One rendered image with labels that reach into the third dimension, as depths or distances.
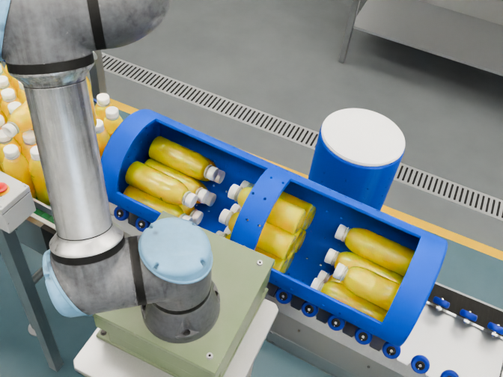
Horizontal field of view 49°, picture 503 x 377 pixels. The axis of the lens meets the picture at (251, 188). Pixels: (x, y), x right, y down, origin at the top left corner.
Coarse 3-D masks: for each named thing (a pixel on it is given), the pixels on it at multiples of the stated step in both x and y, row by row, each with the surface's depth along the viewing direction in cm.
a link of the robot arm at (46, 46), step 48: (0, 0) 68; (48, 0) 69; (96, 0) 70; (0, 48) 70; (48, 48) 71; (96, 48) 75; (48, 96) 74; (48, 144) 78; (96, 144) 82; (48, 192) 82; (96, 192) 82; (96, 240) 84; (48, 288) 85; (96, 288) 86
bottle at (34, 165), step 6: (30, 162) 155; (36, 162) 154; (30, 168) 156; (36, 168) 155; (36, 174) 156; (42, 174) 156; (36, 180) 158; (42, 180) 158; (36, 186) 160; (42, 186) 160; (36, 192) 163; (42, 192) 162; (42, 198) 164; (48, 198) 164; (48, 204) 166
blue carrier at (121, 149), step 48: (144, 144) 160; (192, 144) 162; (288, 192) 155; (336, 192) 138; (240, 240) 133; (336, 240) 153; (432, 240) 128; (288, 288) 135; (432, 288) 121; (384, 336) 129
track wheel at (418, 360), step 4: (416, 356) 135; (420, 356) 135; (424, 356) 135; (412, 360) 135; (416, 360) 135; (420, 360) 135; (424, 360) 134; (428, 360) 135; (412, 364) 135; (416, 364) 135; (420, 364) 135; (424, 364) 134; (428, 364) 134; (412, 368) 135; (416, 368) 135; (420, 368) 135; (424, 368) 135; (428, 368) 134; (416, 372) 135; (420, 372) 135; (424, 372) 134
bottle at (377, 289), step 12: (348, 276) 132; (360, 276) 131; (372, 276) 131; (348, 288) 133; (360, 288) 131; (372, 288) 130; (384, 288) 129; (396, 288) 129; (372, 300) 131; (384, 300) 129
